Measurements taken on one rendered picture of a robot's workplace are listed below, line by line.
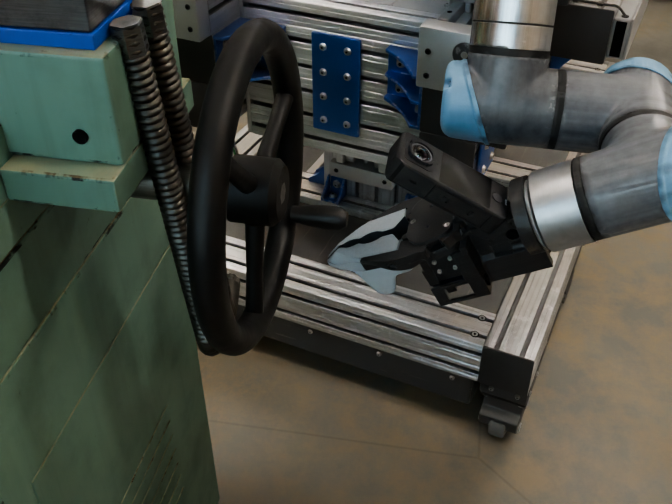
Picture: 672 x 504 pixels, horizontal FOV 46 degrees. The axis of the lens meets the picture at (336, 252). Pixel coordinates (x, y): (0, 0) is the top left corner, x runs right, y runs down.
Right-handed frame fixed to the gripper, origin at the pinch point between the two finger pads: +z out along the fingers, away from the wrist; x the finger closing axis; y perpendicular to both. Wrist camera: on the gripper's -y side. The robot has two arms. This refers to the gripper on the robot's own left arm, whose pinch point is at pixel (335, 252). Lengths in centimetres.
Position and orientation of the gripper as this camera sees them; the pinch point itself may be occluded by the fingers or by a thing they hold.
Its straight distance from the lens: 79.3
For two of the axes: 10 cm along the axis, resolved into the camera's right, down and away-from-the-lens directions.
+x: 2.0, -6.6, 7.2
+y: 4.9, 7.1, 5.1
